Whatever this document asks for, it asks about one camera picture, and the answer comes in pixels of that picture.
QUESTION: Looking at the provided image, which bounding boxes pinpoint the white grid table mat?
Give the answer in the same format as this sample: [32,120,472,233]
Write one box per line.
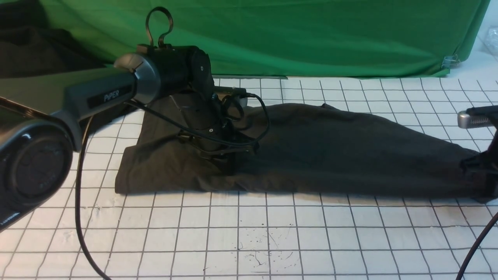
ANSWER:
[0,73,498,280]

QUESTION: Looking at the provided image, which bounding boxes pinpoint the green backdrop cloth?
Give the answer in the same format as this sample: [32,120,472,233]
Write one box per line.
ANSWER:
[41,0,489,77]

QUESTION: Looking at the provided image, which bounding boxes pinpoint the black clothes pile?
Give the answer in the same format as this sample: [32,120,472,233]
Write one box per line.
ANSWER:
[0,0,137,129]

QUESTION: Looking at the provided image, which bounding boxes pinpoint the black cable image-right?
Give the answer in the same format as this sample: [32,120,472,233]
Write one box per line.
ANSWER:
[455,213,498,280]

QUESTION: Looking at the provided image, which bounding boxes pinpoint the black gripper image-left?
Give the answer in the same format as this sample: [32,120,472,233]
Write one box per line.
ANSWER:
[172,91,259,175]

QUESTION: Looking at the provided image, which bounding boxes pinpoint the gray long-sleeved shirt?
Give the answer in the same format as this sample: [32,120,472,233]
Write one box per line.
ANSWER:
[114,103,497,203]

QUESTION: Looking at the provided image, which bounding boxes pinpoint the metal binder clip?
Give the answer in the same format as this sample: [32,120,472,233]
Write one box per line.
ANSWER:
[441,55,461,69]

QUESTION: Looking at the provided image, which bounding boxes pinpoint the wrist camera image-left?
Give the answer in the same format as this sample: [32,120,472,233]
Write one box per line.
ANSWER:
[214,86,248,108]

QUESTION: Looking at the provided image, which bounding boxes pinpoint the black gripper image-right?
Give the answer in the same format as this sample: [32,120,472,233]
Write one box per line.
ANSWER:
[460,133,498,175]

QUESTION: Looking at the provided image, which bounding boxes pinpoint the black robot arm image-left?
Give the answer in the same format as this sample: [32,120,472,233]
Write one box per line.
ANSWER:
[0,44,264,230]

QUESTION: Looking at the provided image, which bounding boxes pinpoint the silver wrist camera image-right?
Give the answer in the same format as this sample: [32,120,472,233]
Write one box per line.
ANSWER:
[457,106,498,129]

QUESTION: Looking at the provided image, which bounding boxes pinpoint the clear plastic bag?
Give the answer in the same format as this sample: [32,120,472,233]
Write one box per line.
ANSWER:
[482,25,498,58]

